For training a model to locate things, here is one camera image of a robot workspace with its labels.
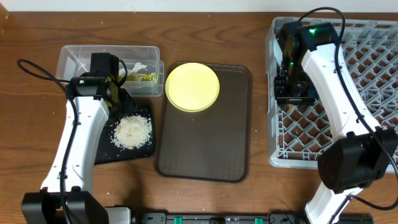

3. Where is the white plastic wrap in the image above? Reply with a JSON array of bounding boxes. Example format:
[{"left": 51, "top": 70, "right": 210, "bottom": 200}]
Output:
[{"left": 119, "top": 62, "right": 147, "bottom": 77}]

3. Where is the green snack wrapper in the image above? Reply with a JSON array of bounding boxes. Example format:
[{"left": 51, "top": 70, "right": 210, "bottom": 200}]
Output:
[{"left": 126, "top": 73, "right": 155, "bottom": 82}]

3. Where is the yellow plate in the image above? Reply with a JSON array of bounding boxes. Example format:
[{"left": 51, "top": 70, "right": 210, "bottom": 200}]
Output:
[{"left": 165, "top": 62, "right": 220, "bottom": 113}]

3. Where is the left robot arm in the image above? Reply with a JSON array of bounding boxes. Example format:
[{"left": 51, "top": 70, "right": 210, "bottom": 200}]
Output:
[{"left": 17, "top": 53, "right": 132, "bottom": 223}]

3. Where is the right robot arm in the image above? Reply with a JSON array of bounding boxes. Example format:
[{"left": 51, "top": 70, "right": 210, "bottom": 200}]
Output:
[{"left": 273, "top": 20, "right": 397, "bottom": 223}]

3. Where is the grey dishwasher rack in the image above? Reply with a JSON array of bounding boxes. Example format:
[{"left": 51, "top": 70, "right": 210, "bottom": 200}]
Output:
[{"left": 265, "top": 17, "right": 397, "bottom": 169}]

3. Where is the black waste tray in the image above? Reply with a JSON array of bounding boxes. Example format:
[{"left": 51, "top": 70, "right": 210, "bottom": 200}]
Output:
[{"left": 95, "top": 102, "right": 155, "bottom": 165}]

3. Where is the clear plastic bin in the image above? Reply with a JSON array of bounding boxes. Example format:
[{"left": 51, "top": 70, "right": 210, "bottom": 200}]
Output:
[{"left": 56, "top": 45, "right": 164, "bottom": 97}]

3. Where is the pile of white rice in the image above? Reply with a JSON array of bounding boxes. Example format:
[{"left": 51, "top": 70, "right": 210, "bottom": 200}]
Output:
[{"left": 111, "top": 115, "right": 152, "bottom": 149}]

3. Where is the dark brown serving tray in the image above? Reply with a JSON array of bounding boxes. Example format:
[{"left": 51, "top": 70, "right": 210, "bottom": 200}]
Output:
[{"left": 154, "top": 64, "right": 252, "bottom": 183}]

